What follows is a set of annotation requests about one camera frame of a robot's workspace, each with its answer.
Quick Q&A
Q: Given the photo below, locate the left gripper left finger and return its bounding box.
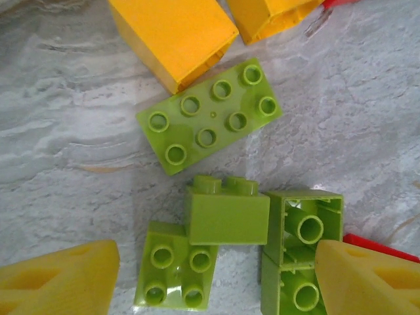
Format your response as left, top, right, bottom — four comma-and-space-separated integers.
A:
0, 239, 121, 315

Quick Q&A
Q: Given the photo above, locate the red lego brick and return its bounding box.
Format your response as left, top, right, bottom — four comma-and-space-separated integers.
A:
320, 0, 359, 9
342, 232, 420, 264

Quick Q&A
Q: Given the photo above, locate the long lime green lego brick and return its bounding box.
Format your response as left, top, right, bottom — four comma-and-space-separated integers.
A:
135, 58, 284, 177

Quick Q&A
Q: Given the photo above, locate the square lime green lego brick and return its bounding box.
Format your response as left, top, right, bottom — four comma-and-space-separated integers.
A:
183, 174, 271, 247
261, 189, 345, 268
133, 220, 220, 312

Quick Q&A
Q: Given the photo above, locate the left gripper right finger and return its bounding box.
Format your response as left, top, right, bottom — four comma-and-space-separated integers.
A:
314, 238, 420, 315

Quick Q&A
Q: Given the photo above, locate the yellow lego brick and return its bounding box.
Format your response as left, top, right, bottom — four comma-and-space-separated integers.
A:
107, 0, 240, 95
226, 0, 326, 46

